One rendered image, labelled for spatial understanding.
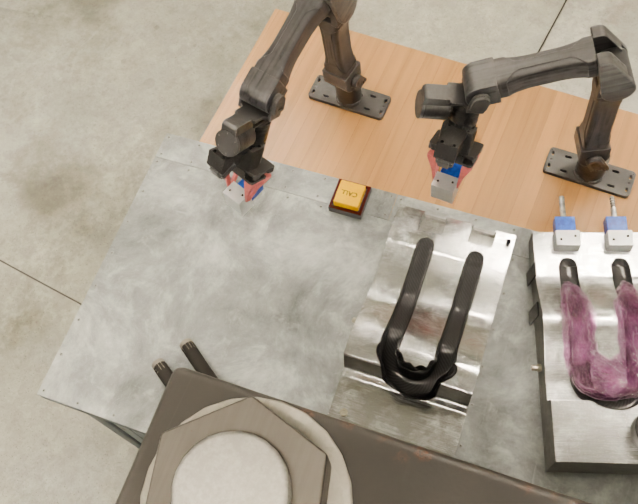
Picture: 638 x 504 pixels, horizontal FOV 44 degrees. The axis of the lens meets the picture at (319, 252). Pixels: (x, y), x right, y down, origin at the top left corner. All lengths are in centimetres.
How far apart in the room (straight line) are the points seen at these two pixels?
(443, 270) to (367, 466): 127
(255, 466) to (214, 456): 2
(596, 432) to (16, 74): 259
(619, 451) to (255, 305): 80
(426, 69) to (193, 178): 64
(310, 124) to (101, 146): 127
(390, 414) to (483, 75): 68
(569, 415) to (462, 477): 117
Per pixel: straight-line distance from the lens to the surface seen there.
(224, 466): 40
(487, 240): 176
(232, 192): 174
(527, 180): 192
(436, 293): 168
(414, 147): 194
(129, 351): 182
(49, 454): 270
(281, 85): 159
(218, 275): 183
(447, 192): 171
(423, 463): 45
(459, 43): 316
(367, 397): 164
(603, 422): 162
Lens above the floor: 244
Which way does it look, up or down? 65 degrees down
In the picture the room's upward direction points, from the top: 11 degrees counter-clockwise
